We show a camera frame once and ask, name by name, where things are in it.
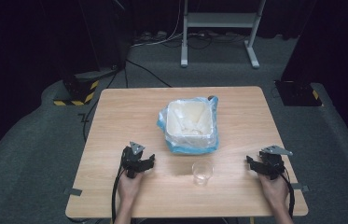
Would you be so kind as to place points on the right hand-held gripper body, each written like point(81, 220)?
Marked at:
point(275, 163)

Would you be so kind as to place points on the black stand base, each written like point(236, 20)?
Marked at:
point(297, 93)

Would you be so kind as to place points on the person's left hand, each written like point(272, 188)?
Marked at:
point(129, 188)

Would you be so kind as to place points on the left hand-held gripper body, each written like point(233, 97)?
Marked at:
point(130, 160)

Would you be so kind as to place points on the clear plastic cup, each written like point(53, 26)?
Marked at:
point(202, 174)

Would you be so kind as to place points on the white metal stand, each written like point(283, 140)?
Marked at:
point(221, 20)

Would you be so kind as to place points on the black stand with striped base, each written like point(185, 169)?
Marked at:
point(78, 90)

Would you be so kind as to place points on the white trash bin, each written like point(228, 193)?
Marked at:
point(190, 116)

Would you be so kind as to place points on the person's right hand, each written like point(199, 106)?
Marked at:
point(275, 191)

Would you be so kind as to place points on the grey tape strip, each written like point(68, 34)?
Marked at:
point(300, 187)
point(72, 191)

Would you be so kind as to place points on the blue translucent bin bag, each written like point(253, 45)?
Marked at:
point(187, 148)

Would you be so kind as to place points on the power strip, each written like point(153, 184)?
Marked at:
point(151, 35)

